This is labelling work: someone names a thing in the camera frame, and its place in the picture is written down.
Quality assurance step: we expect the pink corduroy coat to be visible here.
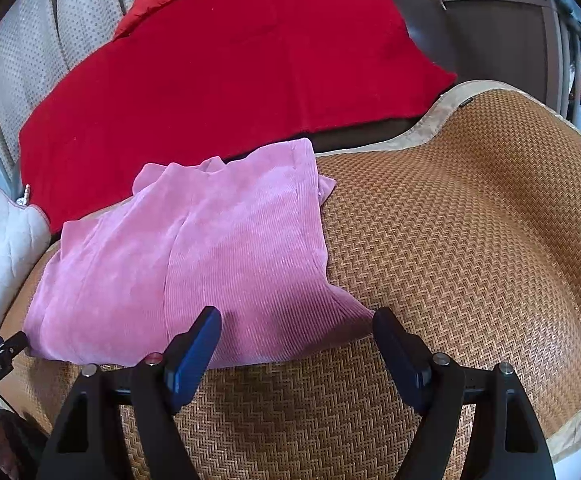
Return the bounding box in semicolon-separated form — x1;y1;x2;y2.
24;139;371;368

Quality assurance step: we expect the woven bamboo mat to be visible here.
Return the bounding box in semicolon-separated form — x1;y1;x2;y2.
0;81;581;479

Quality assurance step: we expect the grey wooden crib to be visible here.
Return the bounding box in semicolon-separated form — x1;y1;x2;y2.
393;0;581;130

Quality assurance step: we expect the beige dotted curtain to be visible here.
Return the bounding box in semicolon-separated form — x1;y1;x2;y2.
0;0;469;187

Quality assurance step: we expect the red blanket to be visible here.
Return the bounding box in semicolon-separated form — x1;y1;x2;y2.
19;0;456;232

